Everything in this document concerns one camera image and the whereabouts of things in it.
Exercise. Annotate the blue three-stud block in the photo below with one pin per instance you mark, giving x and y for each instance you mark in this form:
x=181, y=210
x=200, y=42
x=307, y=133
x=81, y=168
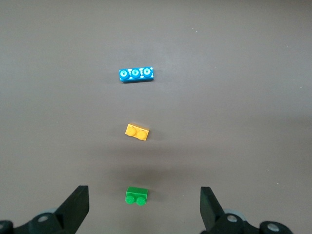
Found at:
x=136, y=74

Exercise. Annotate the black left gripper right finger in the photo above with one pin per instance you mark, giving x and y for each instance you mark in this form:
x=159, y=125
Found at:
x=209, y=209

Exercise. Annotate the green two-stud block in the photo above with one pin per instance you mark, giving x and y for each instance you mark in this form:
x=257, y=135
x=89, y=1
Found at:
x=136, y=196

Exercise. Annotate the yellow two-stud block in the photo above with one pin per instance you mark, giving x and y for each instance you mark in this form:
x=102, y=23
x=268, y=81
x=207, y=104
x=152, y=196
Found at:
x=137, y=132

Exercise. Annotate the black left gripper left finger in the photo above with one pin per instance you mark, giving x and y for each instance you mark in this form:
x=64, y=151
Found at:
x=70, y=209

